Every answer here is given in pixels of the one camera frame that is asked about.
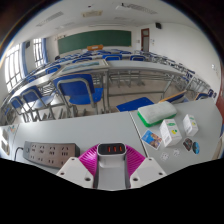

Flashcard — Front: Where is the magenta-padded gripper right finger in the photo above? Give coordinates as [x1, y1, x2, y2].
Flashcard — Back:
[124, 145, 167, 190]

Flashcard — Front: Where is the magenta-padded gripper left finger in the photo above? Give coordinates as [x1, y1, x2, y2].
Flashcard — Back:
[56, 143, 101, 190]

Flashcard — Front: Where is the white charger with black face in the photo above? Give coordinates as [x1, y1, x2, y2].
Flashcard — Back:
[92, 142, 131, 191]

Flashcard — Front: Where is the small white sticker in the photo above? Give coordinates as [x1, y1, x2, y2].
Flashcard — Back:
[171, 147, 182, 158]
[159, 151, 170, 162]

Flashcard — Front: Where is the grey power strip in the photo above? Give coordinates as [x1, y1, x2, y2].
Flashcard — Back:
[22, 140, 81, 169]

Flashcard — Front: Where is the colourful picture card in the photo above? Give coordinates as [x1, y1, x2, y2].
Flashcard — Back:
[140, 128, 164, 151]

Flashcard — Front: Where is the tall white carton box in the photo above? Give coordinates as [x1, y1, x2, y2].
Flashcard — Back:
[158, 118, 183, 148]

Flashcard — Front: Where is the dark round sticker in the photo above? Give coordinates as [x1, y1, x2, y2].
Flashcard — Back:
[181, 137, 194, 152]

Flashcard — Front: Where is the blue round sticker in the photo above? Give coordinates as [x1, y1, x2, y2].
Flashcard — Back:
[191, 141, 201, 156]

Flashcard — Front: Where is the green and white sponge pack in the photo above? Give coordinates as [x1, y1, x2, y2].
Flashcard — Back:
[136, 100, 179, 128]

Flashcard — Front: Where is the small white carton box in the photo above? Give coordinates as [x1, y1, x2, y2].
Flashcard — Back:
[182, 113, 200, 137]

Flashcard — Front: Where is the blue chair seat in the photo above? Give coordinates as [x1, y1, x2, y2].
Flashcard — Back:
[115, 96, 155, 113]

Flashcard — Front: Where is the group of blue classroom chairs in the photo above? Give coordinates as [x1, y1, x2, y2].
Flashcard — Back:
[0, 48, 217, 125]

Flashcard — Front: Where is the group of grey classroom desks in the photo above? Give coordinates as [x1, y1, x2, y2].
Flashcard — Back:
[19, 49, 211, 114]

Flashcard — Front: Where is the large window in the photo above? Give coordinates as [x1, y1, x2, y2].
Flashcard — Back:
[3, 43, 22, 93]

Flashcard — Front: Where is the blue curtain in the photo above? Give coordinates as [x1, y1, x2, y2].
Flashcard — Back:
[20, 40, 30, 78]

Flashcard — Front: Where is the narrow window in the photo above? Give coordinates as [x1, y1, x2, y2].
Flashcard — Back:
[32, 37, 46, 69]

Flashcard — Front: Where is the orange lectern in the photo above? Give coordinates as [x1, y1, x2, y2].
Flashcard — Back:
[86, 44, 105, 52]

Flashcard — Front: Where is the brown door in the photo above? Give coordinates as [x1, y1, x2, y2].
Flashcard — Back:
[139, 27, 151, 53]

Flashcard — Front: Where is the green chalkboard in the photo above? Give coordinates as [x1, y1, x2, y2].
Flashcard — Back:
[56, 29, 133, 56]

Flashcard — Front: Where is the group of ceiling lights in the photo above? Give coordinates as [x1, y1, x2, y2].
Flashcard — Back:
[35, 2, 158, 28]

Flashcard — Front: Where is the black power strip cable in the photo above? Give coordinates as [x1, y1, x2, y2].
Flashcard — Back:
[12, 146, 26, 161]

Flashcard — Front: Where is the blue chair with metal frame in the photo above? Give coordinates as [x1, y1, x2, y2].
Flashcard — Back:
[52, 73, 105, 117]

